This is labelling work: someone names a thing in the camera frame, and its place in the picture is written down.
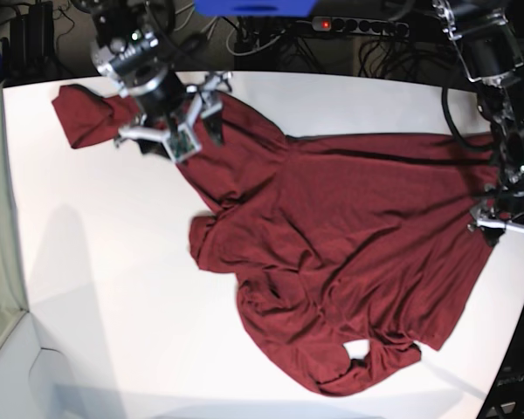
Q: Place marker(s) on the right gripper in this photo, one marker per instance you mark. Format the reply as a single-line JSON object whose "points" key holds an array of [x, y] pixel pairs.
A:
{"points": [[169, 110]]}

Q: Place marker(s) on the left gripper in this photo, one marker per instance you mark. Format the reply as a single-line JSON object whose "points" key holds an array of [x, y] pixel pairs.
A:
{"points": [[498, 210]]}

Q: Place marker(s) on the dark red t-shirt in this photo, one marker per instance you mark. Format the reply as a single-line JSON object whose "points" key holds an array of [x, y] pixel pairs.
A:
{"points": [[350, 251]]}

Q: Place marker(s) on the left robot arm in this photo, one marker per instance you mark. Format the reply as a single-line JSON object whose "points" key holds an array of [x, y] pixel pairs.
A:
{"points": [[491, 59]]}

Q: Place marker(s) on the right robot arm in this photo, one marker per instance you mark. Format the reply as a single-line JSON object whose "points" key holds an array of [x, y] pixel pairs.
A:
{"points": [[134, 49]]}

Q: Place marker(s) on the blue box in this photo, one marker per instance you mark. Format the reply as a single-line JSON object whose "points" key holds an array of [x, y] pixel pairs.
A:
{"points": [[256, 8]]}

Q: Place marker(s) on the black power strip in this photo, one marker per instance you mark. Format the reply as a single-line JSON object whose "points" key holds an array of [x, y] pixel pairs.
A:
{"points": [[357, 26]]}

